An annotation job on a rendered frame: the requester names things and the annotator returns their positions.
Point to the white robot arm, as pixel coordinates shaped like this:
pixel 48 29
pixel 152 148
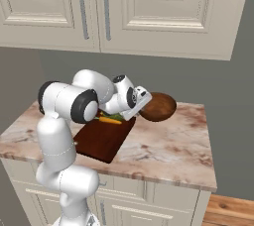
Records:
pixel 63 144

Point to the orange carrot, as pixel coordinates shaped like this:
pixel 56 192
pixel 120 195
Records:
pixel 110 120

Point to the green vegetable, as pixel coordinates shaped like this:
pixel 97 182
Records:
pixel 115 116

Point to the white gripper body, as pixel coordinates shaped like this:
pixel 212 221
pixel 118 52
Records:
pixel 139 106

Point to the wide cream upper cupboard door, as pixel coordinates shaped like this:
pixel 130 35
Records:
pixel 172 12

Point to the cream drawer front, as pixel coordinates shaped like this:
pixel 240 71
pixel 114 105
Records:
pixel 124 186
pixel 173 197

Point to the narrow cream upper cupboard door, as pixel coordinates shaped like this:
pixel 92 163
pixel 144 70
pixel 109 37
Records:
pixel 39 8

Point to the brown wooden bowl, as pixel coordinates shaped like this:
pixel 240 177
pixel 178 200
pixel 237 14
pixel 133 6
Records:
pixel 159 107

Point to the dark red-brown wooden tray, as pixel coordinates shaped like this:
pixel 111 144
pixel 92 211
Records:
pixel 102 137

